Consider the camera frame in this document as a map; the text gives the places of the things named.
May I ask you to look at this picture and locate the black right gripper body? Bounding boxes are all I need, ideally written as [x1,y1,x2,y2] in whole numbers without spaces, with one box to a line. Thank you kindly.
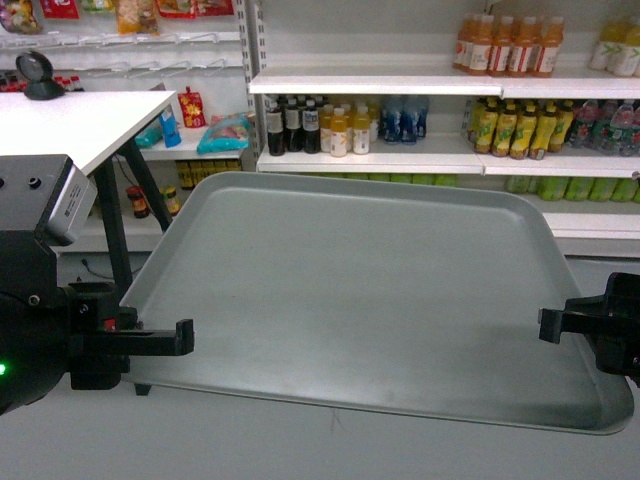
[565,272,639,387]

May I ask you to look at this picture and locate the black barcode scanner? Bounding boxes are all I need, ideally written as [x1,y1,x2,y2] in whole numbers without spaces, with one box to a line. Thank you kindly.
[15,50,65,101]

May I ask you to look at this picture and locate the white metal shelf unit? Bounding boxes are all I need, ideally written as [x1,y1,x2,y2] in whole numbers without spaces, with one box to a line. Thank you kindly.
[247,0,640,259]

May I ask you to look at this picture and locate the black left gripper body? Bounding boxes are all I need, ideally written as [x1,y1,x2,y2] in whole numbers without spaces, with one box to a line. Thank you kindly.
[1,283,138,414]

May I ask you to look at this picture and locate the red snack bag hanging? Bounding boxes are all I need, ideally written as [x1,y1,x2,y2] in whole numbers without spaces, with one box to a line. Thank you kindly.
[40,0,80,20]

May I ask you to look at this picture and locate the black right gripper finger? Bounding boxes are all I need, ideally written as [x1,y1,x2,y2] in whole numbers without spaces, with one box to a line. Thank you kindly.
[538,308,564,344]

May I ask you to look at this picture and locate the teal snack bag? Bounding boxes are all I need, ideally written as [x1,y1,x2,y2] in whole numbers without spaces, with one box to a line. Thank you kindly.
[196,112,255,155]

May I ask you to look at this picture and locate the white checkout table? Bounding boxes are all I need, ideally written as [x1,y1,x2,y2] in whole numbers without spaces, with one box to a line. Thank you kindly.
[1,90,176,294]

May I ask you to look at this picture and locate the grey-green rectangular serving tray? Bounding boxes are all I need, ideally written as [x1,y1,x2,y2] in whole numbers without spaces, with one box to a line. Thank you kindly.
[123,172,634,434]

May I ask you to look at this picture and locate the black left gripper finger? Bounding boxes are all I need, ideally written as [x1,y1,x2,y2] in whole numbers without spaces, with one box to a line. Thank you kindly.
[134,383,151,396]
[119,319,194,356]

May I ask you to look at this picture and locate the yellow snack bag hanging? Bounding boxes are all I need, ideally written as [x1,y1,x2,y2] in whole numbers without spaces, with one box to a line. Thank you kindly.
[114,0,159,35]

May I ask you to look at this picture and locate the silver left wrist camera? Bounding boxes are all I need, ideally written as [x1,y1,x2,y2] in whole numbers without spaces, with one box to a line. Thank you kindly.
[45,162,97,246]

